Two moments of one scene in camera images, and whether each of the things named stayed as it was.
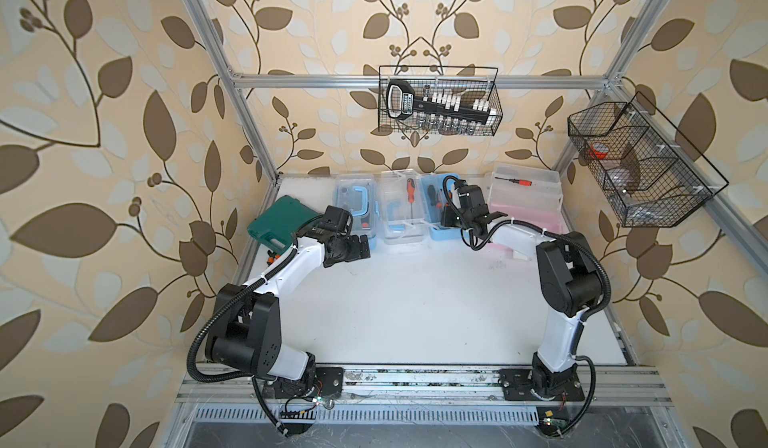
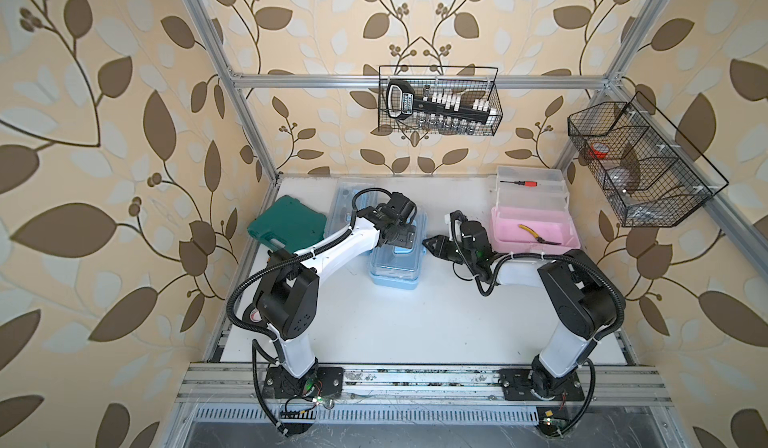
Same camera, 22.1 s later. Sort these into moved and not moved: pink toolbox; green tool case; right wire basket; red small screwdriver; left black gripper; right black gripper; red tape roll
Moved: left black gripper; right black gripper
Not moved: right wire basket; red small screwdriver; red tape roll; green tool case; pink toolbox
